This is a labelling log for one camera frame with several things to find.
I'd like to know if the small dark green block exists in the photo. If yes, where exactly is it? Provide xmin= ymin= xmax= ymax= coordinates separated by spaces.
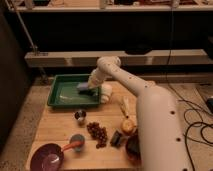
xmin=110 ymin=131 xmax=123 ymax=147

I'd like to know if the blue green sponge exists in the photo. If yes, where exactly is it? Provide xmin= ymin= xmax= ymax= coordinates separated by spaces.
xmin=76 ymin=82 xmax=98 ymax=96

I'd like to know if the wooden table board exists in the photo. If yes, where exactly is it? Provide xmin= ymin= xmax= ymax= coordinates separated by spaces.
xmin=30 ymin=82 xmax=143 ymax=171

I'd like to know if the yellow toy fruit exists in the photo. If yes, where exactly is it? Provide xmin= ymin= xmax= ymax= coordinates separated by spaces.
xmin=121 ymin=119 xmax=135 ymax=135

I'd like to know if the dark brown bowl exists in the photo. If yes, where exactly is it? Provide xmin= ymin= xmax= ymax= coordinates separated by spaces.
xmin=125 ymin=135 xmax=141 ymax=164

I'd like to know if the small metal cup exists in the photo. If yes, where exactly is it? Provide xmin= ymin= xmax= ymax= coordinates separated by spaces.
xmin=74 ymin=110 xmax=86 ymax=125

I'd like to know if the teal cup orange handle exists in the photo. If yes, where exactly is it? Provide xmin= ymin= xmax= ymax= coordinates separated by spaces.
xmin=62 ymin=134 xmax=85 ymax=152

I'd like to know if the black cable on floor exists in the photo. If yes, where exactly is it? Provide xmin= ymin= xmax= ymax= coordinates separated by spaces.
xmin=165 ymin=6 xmax=213 ymax=171

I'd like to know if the white shelf beam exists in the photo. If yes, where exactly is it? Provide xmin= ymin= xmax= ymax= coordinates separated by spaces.
xmin=25 ymin=49 xmax=213 ymax=67

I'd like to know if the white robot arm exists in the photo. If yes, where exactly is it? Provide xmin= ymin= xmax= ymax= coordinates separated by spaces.
xmin=88 ymin=56 xmax=192 ymax=171

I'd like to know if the purple bowl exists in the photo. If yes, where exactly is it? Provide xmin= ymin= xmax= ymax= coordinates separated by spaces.
xmin=30 ymin=143 xmax=64 ymax=171

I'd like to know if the green plastic tray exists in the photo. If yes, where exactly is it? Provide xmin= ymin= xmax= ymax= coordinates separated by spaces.
xmin=47 ymin=74 xmax=101 ymax=108

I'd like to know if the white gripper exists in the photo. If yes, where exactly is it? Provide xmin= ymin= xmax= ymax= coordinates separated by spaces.
xmin=88 ymin=69 xmax=104 ymax=89

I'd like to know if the brown grape bunch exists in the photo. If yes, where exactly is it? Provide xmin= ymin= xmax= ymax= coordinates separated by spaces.
xmin=87 ymin=122 xmax=108 ymax=148

